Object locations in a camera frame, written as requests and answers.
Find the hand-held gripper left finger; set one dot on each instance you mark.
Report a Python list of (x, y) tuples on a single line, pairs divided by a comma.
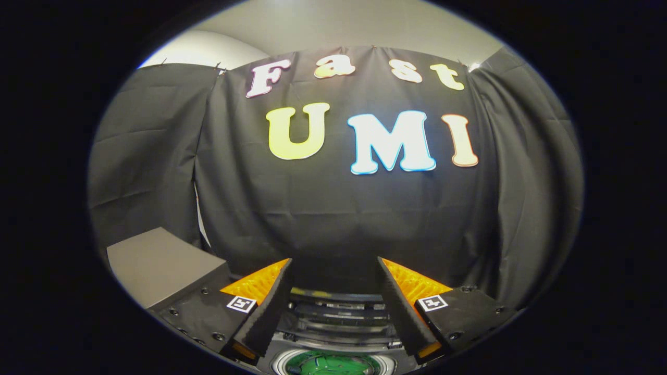
[(268, 307)]

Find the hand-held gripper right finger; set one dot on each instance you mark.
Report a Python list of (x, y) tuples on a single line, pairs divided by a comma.
[(398, 307)]

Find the grey washing machine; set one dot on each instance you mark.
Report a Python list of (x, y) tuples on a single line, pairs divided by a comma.
[(276, 359)]

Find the dark washing machine lid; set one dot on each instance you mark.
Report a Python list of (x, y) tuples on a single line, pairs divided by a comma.
[(338, 315)]

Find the green polo shirt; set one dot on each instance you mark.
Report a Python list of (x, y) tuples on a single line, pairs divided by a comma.
[(333, 365)]

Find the black backdrop cloth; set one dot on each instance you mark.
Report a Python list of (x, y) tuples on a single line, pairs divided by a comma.
[(333, 219)]

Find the grey box cabinet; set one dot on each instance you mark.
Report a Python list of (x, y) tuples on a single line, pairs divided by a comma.
[(156, 263)]

